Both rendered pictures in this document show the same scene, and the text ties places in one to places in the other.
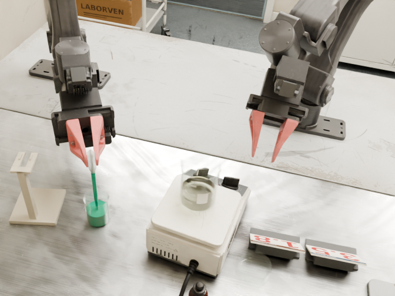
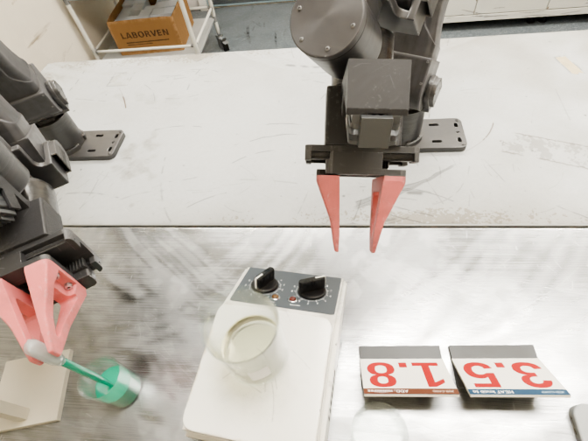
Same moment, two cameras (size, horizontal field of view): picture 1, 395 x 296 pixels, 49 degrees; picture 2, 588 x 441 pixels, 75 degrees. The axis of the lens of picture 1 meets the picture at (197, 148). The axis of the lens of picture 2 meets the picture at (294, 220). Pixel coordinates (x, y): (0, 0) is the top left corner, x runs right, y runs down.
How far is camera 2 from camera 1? 40 cm
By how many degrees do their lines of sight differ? 12
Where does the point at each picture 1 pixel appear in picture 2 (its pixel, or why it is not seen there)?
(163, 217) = (203, 411)
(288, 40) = (353, 19)
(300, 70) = (393, 84)
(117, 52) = (132, 95)
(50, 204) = (47, 383)
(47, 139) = not seen: hidden behind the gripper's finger
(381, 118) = (509, 101)
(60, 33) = not seen: outside the picture
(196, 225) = (262, 415)
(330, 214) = (475, 288)
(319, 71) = (415, 58)
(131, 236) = (178, 411)
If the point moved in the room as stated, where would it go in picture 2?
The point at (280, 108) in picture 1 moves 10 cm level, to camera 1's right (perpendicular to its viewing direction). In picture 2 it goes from (367, 160) to (481, 144)
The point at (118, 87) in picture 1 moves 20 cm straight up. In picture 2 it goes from (136, 150) to (74, 44)
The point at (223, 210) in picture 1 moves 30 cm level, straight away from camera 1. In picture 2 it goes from (305, 367) to (306, 143)
